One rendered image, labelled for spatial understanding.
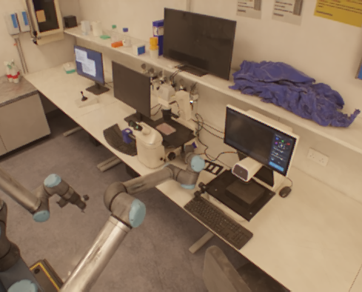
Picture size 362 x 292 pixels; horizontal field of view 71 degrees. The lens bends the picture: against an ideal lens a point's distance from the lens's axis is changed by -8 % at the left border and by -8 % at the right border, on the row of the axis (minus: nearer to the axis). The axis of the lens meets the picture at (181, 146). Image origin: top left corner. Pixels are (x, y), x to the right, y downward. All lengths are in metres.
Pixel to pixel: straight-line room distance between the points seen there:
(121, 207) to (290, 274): 0.93
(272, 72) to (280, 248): 1.09
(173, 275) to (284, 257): 1.02
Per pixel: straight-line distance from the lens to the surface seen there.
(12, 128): 3.73
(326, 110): 1.73
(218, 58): 2.06
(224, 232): 1.64
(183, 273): 2.34
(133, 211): 1.24
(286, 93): 1.76
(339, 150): 1.97
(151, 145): 1.88
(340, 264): 1.74
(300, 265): 1.64
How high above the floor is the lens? 2.08
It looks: 37 degrees down
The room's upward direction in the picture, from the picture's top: straight up
